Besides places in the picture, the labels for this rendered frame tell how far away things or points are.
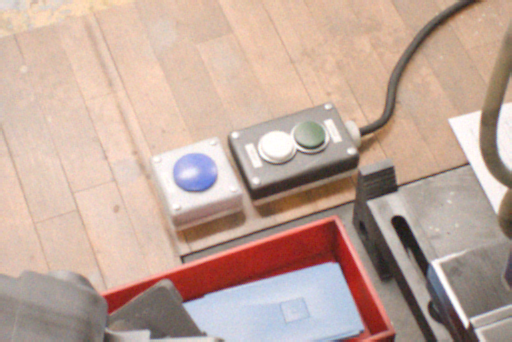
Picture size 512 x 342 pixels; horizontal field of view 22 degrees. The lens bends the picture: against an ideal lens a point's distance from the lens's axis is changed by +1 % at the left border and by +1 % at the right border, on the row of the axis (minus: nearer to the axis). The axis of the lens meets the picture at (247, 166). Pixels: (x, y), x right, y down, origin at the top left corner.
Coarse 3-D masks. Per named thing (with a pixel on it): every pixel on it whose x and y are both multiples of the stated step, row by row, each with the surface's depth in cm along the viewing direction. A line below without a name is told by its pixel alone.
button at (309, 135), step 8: (296, 128) 119; (304, 128) 119; (312, 128) 119; (320, 128) 119; (296, 136) 119; (304, 136) 119; (312, 136) 119; (320, 136) 119; (304, 144) 118; (312, 144) 118; (320, 144) 118
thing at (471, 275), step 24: (504, 240) 89; (432, 264) 88; (456, 264) 88; (480, 264) 88; (504, 264) 88; (432, 288) 90; (456, 288) 87; (480, 288) 87; (504, 288) 87; (456, 312) 86; (480, 312) 86; (504, 312) 81; (456, 336) 88; (480, 336) 81; (504, 336) 81
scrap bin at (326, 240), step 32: (320, 224) 111; (224, 256) 109; (256, 256) 111; (288, 256) 113; (320, 256) 115; (352, 256) 109; (128, 288) 108; (192, 288) 112; (224, 288) 114; (352, 288) 112; (384, 320) 106
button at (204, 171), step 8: (184, 160) 117; (192, 160) 117; (200, 160) 117; (208, 160) 117; (176, 168) 117; (184, 168) 117; (192, 168) 117; (200, 168) 117; (208, 168) 117; (216, 168) 117; (176, 176) 116; (184, 176) 116; (192, 176) 116; (200, 176) 116; (208, 176) 116; (216, 176) 117; (184, 184) 116; (192, 184) 116; (200, 184) 116; (208, 184) 116
